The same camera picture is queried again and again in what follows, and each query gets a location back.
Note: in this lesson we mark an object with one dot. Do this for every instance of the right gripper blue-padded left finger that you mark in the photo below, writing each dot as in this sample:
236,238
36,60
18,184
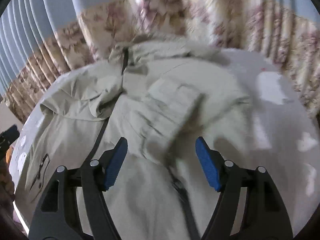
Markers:
57,215

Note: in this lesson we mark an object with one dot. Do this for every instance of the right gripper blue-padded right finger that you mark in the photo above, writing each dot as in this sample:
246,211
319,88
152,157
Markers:
265,215

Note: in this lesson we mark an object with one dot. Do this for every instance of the blue and floral curtain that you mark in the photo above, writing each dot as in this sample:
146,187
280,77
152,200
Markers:
43,39

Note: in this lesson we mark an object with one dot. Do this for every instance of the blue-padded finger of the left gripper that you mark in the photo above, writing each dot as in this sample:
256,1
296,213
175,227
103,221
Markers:
8,137

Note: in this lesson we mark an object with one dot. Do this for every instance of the grey patterned bed sheet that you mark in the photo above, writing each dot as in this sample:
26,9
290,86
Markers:
249,113

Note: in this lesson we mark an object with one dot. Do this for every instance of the beige zip jacket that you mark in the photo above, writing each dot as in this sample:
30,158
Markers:
169,95

